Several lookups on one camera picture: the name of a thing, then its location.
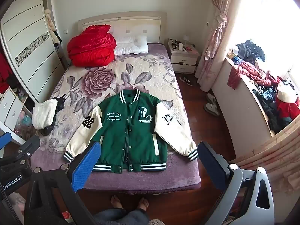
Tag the white bedside table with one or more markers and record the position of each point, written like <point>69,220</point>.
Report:
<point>182,61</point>

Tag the red knitted garment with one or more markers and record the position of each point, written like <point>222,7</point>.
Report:
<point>246,71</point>

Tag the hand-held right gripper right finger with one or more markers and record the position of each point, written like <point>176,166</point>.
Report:
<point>211,165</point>

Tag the red hanging clothes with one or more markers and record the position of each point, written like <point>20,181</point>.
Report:
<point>4,72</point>

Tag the tied pink curtain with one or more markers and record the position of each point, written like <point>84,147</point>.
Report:
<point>218,39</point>

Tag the white fluffy garment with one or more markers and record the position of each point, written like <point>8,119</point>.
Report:
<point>43,114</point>

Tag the loose pink curtain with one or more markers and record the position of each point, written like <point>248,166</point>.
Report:
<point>281,150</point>

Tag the white cup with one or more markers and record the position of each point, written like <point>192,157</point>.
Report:
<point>180,46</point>

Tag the person's left foot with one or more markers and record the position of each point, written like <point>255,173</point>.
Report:
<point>116,202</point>

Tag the beige hanging garment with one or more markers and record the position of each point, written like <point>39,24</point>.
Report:
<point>52,28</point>

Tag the white slipper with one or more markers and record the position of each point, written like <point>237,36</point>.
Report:
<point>211,98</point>
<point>211,109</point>

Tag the person's foot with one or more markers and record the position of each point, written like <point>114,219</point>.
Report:
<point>142,203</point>
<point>116,202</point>

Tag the green varsity jacket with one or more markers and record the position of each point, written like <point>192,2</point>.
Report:
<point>117,133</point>

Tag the floral fleece blanket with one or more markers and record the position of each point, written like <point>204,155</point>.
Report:
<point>140,75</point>

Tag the person's dark pants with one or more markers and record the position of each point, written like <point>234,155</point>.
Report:
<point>121,218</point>

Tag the red duvet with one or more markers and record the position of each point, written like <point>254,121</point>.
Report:
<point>92,46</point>

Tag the white drawer cabinet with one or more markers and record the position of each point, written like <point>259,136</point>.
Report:
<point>10,112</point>

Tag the red clothes heap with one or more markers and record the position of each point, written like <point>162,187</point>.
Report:
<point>289,109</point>

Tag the white pillow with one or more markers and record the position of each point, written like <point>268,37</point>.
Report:
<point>131,44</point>

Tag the white sliding wardrobe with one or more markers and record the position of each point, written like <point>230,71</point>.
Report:
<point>28,39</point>

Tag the white cap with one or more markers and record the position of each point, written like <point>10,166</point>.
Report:
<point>286,92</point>

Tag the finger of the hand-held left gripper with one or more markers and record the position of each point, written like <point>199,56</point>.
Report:
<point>29,146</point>
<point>5,140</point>

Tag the black cloth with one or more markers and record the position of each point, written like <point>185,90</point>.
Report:
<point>60,102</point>

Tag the dark sneaker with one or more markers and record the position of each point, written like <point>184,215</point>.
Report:
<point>188,82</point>
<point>184,78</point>

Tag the black clothes heap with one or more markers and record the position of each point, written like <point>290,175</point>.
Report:
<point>252,50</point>

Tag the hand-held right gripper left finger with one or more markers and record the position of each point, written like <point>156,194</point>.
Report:
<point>86,166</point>

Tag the dark tangled clothes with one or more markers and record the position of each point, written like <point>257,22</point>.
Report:
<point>269,107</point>

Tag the person's right foot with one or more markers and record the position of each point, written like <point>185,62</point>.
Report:
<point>142,203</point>

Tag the beige wooden bed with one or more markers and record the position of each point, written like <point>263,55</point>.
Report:
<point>131,25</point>

